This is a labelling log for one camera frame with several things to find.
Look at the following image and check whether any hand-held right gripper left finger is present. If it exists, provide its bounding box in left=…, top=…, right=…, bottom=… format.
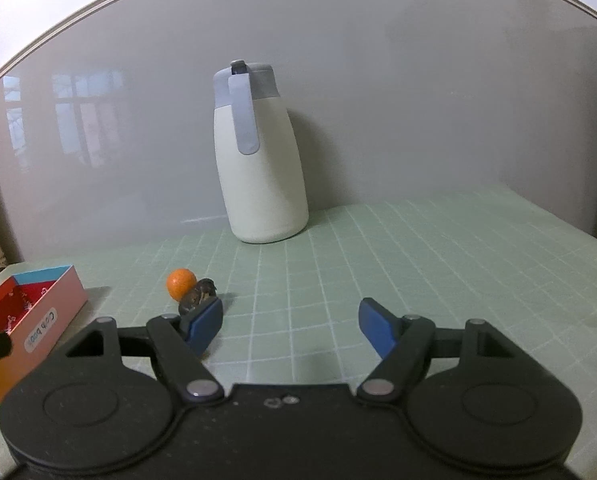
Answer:
left=66, top=297, right=225, bottom=404

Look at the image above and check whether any red cardboard box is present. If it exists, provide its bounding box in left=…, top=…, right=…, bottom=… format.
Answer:
left=0, top=265, right=89, bottom=403

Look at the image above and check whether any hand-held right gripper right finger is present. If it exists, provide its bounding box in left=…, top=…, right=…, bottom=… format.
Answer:
left=357, top=298, right=517, bottom=405

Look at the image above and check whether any cream thermos jug grey lid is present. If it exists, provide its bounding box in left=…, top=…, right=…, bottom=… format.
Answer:
left=212, top=60, right=309, bottom=245

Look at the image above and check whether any brown walnut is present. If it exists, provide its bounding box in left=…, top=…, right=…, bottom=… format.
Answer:
left=178, top=278, right=218, bottom=316

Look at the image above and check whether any green grid table mat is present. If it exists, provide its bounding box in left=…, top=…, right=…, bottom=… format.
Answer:
left=0, top=192, right=597, bottom=411

